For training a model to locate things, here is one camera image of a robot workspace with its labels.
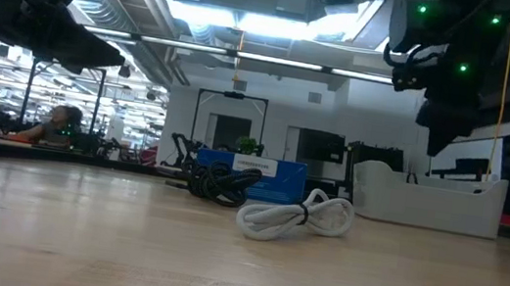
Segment black workstation posts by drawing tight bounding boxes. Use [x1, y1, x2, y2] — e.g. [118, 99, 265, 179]
[17, 57, 109, 137]

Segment green potted plant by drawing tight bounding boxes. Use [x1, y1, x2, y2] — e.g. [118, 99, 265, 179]
[233, 134, 262, 158]

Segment person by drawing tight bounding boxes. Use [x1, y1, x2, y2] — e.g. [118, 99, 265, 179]
[13, 98, 86, 149]

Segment thin yellow hanging cable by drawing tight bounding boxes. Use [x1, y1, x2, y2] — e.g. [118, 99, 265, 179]
[485, 21, 510, 184]

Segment black rectangular stand frame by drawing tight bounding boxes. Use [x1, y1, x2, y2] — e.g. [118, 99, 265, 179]
[189, 86, 271, 158]

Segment black braided USB cable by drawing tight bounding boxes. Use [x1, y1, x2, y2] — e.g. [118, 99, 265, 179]
[181, 156, 264, 213]

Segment white plastic bin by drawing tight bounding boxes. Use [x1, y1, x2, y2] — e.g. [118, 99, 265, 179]
[346, 157, 510, 242]

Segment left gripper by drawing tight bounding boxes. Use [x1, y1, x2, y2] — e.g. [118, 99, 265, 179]
[0, 0, 133, 81]

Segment white braided USB cable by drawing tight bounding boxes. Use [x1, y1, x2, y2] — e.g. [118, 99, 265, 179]
[233, 177, 359, 255]

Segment blue cardboard box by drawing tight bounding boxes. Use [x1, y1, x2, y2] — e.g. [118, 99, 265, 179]
[191, 146, 309, 208]

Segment long ceiling light bar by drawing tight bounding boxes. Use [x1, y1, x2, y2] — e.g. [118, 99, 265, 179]
[79, 24, 395, 86]

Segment black cabinet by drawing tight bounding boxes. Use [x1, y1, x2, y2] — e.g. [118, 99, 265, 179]
[344, 139, 407, 176]

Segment black wall screen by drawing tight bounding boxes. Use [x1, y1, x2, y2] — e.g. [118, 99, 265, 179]
[295, 127, 348, 167]

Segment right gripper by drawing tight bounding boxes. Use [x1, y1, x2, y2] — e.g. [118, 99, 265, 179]
[410, 61, 488, 164]

